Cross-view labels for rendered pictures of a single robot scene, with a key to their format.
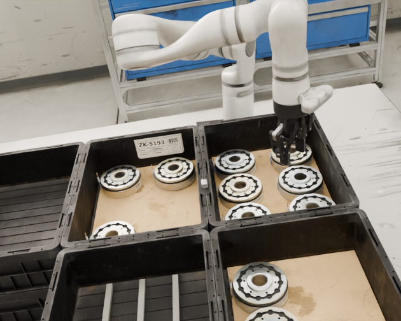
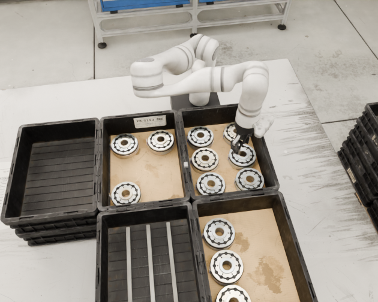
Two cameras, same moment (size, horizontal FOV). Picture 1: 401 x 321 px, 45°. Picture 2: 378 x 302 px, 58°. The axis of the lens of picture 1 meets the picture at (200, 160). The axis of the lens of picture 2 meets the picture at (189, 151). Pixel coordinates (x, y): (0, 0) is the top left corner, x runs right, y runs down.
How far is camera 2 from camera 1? 41 cm
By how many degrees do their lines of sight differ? 21
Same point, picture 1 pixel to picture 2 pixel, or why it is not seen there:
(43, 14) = not seen: outside the picture
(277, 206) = (227, 172)
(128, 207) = (131, 166)
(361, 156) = (276, 123)
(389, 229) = (288, 180)
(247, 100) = not seen: hidden behind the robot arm
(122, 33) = (139, 76)
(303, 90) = (256, 120)
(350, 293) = (268, 238)
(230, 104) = not seen: hidden behind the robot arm
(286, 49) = (251, 102)
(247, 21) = (229, 83)
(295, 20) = (261, 90)
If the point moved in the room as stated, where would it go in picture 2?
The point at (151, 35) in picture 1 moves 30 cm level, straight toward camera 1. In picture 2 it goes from (159, 78) to (181, 163)
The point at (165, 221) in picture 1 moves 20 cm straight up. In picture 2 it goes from (158, 180) to (153, 148)
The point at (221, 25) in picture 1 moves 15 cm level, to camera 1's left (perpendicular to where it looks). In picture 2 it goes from (210, 82) to (156, 89)
